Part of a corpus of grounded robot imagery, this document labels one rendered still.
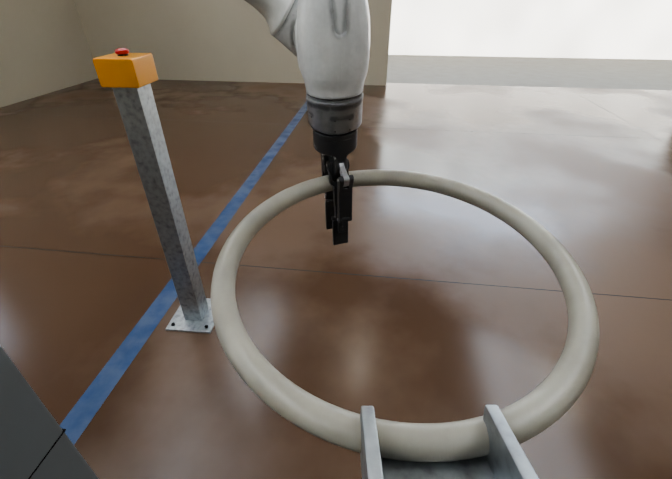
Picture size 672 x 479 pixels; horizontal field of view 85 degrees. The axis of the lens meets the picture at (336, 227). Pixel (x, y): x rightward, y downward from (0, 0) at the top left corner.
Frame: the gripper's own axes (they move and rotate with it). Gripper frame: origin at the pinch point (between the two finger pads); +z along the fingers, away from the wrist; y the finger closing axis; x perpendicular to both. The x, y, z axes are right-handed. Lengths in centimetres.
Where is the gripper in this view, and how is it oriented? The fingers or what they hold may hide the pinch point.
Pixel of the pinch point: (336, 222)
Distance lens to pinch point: 73.9
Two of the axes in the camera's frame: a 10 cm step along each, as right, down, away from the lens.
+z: 0.1, 7.9, 6.2
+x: 9.6, -1.8, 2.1
